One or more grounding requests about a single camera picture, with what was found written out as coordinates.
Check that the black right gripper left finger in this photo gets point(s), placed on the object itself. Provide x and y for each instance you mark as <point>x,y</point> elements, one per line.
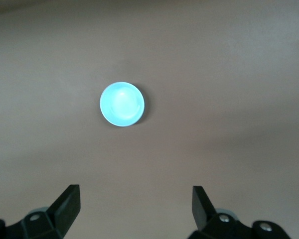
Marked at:
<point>64,211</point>

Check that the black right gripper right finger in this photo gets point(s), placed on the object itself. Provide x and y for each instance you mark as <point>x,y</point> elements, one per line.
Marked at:
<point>201,214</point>

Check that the blue bowl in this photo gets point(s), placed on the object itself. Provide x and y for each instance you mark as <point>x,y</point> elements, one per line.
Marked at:
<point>122,104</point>

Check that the brown table mat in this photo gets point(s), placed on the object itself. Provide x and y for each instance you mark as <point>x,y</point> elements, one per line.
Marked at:
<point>214,74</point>

